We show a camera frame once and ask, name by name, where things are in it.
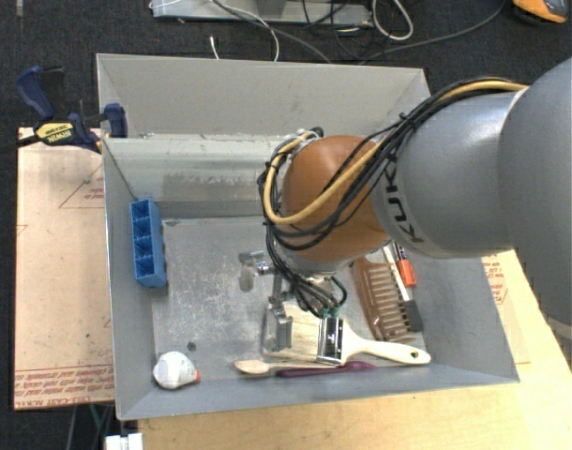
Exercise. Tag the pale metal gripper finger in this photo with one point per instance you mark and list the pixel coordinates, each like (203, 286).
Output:
(246, 277)
(282, 333)

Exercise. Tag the grey metal bin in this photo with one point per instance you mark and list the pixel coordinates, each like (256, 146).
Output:
(211, 270)

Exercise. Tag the pale wooden spoon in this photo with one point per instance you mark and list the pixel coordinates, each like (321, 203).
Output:
(253, 367)

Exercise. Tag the dark purple plastic stick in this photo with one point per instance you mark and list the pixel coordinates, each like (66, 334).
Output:
(323, 371)

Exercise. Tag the brown plastic comb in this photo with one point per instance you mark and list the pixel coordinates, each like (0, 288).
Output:
(384, 298)

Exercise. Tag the blue plastic compartment tray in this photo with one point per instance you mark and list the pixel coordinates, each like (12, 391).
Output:
(147, 244)

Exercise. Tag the white rounded object orange tip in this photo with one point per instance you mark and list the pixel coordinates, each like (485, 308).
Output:
(173, 370)

